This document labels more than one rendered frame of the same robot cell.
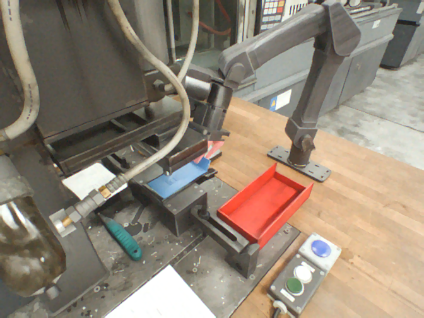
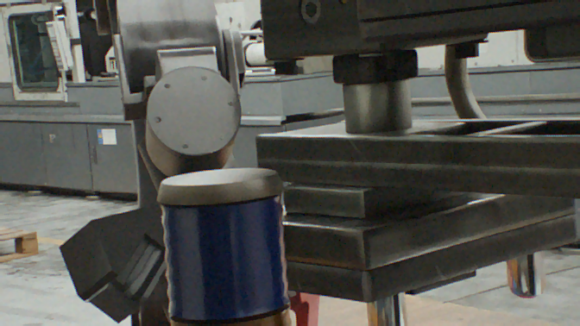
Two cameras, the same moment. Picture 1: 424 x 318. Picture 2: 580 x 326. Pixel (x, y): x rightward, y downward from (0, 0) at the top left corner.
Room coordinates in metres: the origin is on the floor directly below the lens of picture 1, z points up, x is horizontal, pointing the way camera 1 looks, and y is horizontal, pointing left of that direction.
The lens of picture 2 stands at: (0.51, 0.75, 1.24)
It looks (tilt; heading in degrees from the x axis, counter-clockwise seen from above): 6 degrees down; 272
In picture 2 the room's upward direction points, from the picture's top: 5 degrees counter-clockwise
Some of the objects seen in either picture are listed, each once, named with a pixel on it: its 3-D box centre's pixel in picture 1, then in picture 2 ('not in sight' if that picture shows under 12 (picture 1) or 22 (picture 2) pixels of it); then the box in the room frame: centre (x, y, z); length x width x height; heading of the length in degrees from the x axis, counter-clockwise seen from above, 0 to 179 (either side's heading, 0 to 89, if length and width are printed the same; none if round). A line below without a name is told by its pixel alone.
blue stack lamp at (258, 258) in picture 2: not in sight; (225, 250); (0.54, 0.40, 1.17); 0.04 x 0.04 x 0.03
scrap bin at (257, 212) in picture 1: (266, 202); not in sight; (0.45, -0.14, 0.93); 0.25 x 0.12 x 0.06; 136
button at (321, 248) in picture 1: (320, 250); not in sight; (0.32, -0.23, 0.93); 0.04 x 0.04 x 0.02
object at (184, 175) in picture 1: (179, 172); not in sight; (0.49, 0.08, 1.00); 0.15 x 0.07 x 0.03; 136
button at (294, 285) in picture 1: (293, 286); not in sight; (0.24, -0.16, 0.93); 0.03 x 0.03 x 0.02
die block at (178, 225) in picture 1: (166, 194); not in sight; (0.47, 0.12, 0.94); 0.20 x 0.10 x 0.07; 46
